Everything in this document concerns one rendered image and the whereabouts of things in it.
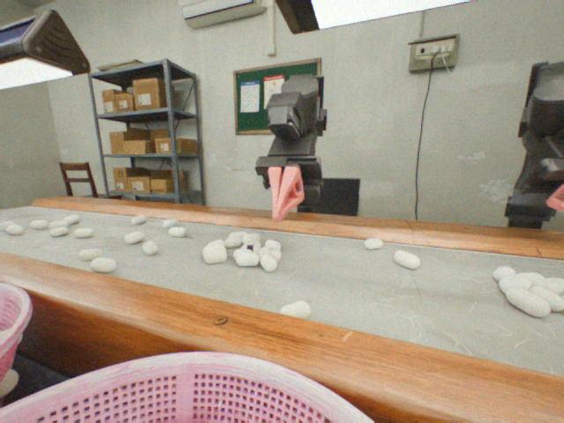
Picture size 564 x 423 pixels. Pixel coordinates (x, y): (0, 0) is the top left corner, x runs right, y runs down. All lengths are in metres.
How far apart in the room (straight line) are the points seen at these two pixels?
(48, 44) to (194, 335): 0.46
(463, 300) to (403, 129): 2.13
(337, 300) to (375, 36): 2.45
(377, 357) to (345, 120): 2.29
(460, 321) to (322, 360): 0.17
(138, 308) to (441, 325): 0.28
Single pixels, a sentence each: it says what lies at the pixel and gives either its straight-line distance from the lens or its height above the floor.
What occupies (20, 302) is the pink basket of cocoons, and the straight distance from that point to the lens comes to 0.33.
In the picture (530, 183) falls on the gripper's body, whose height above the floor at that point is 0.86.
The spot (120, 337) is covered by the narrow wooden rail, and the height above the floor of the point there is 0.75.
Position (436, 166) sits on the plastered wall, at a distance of 2.45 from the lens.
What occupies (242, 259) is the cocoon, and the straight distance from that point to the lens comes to 0.35.
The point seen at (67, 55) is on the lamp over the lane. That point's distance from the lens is 0.54.
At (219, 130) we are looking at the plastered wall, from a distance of 2.86.
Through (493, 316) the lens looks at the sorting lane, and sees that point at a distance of 0.34.
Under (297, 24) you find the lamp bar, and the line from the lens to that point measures 0.32.
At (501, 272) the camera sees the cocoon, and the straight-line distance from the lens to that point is 0.42.
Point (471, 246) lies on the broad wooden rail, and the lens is 0.54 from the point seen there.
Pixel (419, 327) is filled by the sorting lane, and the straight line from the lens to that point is 0.28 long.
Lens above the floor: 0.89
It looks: 12 degrees down
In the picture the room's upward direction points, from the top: straight up
